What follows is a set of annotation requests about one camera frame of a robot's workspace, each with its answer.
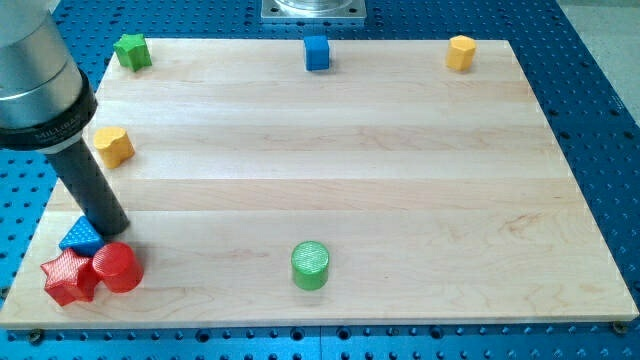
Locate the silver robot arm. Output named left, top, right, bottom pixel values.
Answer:
left=1, top=0, right=97, bottom=154

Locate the blue cube block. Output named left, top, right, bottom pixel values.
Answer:
left=303, top=35, right=330, bottom=71

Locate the wooden board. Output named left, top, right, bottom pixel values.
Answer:
left=1, top=39, right=638, bottom=329

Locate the green cylinder block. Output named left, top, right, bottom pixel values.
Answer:
left=291, top=241, right=330, bottom=291

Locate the yellow hexagon block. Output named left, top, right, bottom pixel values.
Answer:
left=445, top=35, right=477, bottom=71

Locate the yellow heart block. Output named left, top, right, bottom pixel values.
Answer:
left=93, top=126, right=135, bottom=169

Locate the red cylinder block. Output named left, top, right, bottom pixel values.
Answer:
left=92, top=242, right=144, bottom=293

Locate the green star block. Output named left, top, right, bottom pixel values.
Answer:
left=113, top=34, right=152, bottom=72

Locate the blue triangle block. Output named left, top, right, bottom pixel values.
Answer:
left=58, top=216, right=105, bottom=257

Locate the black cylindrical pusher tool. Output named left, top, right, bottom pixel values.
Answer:
left=46, top=139, right=129, bottom=236

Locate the red star block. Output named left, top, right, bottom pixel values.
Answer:
left=40, top=248, right=100, bottom=306

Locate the blue perforated table plate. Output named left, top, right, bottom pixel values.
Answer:
left=1, top=0, right=639, bottom=359

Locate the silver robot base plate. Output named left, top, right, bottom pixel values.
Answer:
left=260, top=0, right=367, bottom=24

